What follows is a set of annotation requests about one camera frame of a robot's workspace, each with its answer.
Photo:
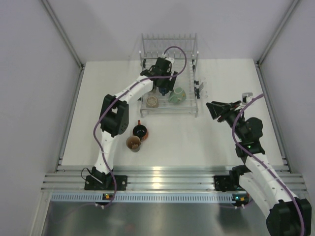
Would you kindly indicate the left aluminium frame post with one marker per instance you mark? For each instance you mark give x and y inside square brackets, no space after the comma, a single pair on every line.
[61,31]

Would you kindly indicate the brown mug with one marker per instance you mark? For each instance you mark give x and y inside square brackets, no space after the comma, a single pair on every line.
[133,143]

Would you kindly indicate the aluminium frame post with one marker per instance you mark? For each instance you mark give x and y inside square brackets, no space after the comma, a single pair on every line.
[278,31]
[61,31]

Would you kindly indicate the teal green cup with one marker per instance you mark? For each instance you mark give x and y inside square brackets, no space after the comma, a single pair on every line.
[177,96]

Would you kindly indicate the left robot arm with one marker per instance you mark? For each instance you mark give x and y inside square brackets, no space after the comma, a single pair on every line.
[114,116]

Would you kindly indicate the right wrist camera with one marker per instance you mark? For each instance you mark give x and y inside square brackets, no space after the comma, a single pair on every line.
[246,97]

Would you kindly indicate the dark blue mug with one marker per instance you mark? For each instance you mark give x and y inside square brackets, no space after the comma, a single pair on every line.
[163,91]

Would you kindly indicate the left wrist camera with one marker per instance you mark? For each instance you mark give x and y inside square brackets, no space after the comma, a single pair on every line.
[171,60]

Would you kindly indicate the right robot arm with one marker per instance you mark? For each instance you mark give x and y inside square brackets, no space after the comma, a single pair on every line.
[286,214]

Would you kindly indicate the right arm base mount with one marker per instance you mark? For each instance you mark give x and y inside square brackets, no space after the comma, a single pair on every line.
[225,183]

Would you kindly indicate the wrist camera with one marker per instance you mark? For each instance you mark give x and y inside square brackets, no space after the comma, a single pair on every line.
[171,60]
[246,97]

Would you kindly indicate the metal wire dish rack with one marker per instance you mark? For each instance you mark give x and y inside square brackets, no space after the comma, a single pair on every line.
[152,47]

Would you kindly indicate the black and red mug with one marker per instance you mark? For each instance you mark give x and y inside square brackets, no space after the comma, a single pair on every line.
[140,131]

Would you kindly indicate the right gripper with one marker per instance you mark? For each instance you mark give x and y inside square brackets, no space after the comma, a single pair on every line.
[216,110]

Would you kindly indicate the beige speckled cup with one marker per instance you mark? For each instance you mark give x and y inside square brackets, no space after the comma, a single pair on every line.
[152,102]

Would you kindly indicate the slotted cable duct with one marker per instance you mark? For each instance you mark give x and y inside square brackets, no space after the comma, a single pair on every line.
[125,197]

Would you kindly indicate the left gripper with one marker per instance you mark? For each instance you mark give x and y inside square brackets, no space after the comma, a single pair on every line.
[169,84]

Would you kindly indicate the aluminium rail base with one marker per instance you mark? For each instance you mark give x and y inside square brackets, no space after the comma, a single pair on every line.
[139,179]

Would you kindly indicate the right aluminium frame post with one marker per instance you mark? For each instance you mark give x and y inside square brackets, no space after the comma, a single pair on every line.
[278,31]

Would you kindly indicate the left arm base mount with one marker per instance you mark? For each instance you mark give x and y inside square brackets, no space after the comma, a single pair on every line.
[93,184]

